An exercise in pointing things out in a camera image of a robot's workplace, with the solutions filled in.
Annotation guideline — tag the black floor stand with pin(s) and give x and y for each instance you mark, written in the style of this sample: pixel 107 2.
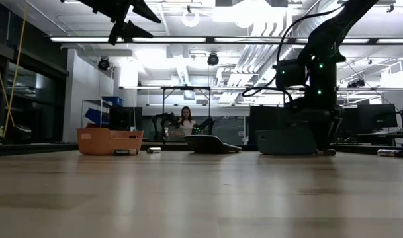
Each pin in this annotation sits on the black floor stand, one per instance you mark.
pixel 19 135

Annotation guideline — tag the teal plastic bin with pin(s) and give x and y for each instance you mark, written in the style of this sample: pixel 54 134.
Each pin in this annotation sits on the teal plastic bin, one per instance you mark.
pixel 284 142

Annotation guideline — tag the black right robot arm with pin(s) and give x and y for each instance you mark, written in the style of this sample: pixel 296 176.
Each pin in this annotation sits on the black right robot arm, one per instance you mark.
pixel 320 79

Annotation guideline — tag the blue storage bin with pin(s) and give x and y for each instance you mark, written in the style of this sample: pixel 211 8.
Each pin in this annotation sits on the blue storage bin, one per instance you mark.
pixel 97 117
pixel 112 100

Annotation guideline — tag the silver calculator with dark keys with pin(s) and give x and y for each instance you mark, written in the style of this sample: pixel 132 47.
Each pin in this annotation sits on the silver calculator with dark keys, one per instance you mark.
pixel 211 145

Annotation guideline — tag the person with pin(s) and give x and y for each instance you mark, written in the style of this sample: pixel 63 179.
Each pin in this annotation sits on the person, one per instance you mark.
pixel 187 124

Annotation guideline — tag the black background robot arm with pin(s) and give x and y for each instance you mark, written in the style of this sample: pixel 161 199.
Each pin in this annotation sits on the black background robot arm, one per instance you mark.
pixel 163 124
pixel 204 127

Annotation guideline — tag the black ceiling spotlight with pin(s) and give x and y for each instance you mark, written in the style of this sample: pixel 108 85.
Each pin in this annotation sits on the black ceiling spotlight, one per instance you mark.
pixel 103 63
pixel 213 59

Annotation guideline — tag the long ceiling light strip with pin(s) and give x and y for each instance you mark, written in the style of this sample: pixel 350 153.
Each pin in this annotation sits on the long ceiling light strip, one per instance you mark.
pixel 394 41
pixel 169 39
pixel 88 39

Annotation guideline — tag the orange plastic bin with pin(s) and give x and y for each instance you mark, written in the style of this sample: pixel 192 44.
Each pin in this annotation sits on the orange plastic bin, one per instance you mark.
pixel 108 140

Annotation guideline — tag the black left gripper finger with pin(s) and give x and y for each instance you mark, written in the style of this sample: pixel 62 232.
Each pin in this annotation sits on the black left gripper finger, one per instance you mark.
pixel 131 31
pixel 143 10

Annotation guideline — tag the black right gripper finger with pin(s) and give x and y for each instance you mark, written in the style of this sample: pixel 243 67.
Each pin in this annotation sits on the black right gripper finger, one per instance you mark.
pixel 324 139

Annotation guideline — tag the copper-top black battery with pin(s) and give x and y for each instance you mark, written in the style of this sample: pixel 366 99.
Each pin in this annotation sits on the copper-top black battery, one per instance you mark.
pixel 326 152
pixel 125 152

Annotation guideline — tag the silver battery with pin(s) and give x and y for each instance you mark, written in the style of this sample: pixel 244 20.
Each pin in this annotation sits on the silver battery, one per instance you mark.
pixel 153 150
pixel 389 153

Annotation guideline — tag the folding table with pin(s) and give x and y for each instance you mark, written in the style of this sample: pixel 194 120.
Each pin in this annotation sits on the folding table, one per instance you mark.
pixel 174 88

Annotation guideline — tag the black computer monitor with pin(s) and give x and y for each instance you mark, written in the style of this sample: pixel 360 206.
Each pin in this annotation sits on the black computer monitor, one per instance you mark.
pixel 378 115
pixel 121 117
pixel 267 119

